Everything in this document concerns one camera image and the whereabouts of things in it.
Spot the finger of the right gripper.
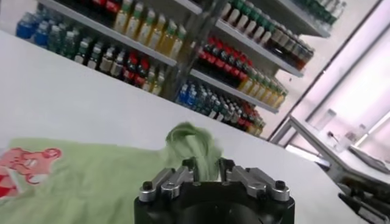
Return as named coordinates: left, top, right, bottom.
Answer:
left=336, top=181, right=390, bottom=208
left=338, top=193, right=390, bottom=224

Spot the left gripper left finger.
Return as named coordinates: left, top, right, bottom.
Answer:
left=139, top=158, right=196, bottom=203

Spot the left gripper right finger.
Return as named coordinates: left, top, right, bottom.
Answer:
left=218, top=158, right=290, bottom=202

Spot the light green t-shirt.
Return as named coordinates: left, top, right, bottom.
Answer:
left=0, top=121, right=225, bottom=224

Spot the white metal rack table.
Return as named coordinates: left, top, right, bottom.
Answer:
left=269, top=115, right=390, bottom=189

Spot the drinks shelf unit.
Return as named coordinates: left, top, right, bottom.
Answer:
left=15, top=0, right=214, bottom=98
left=170, top=0, right=348, bottom=138

